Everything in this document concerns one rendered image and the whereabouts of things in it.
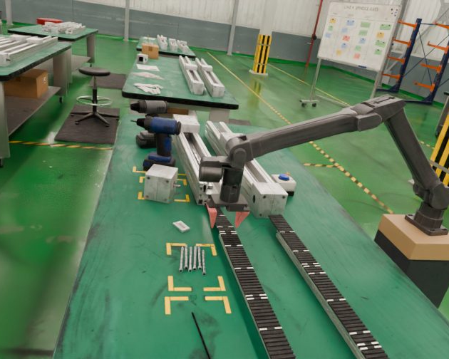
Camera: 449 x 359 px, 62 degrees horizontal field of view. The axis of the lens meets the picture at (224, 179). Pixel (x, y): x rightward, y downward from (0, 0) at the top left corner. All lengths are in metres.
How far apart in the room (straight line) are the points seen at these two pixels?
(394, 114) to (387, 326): 0.56
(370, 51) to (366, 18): 0.56
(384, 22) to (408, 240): 5.71
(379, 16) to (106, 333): 6.52
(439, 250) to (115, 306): 0.99
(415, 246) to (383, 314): 0.33
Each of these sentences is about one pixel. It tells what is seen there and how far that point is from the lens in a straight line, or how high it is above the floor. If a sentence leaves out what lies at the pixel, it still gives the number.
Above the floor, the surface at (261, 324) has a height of 0.81.
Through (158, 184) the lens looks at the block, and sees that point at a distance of 1.27.
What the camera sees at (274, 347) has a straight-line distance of 0.81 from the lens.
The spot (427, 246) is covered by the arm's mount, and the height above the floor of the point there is 0.83.
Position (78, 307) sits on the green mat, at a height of 0.78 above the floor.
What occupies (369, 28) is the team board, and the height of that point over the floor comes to 1.58.
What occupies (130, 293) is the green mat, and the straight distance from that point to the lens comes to 0.92.
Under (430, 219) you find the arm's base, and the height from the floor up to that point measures 0.89.
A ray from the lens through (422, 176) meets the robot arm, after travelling 1.31.
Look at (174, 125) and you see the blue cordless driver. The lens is 1.46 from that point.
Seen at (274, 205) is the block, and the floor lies 0.83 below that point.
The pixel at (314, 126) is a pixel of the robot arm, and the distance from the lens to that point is 1.07.
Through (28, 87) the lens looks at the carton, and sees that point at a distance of 4.88.
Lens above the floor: 1.39
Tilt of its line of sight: 23 degrees down
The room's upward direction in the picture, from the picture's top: 9 degrees clockwise
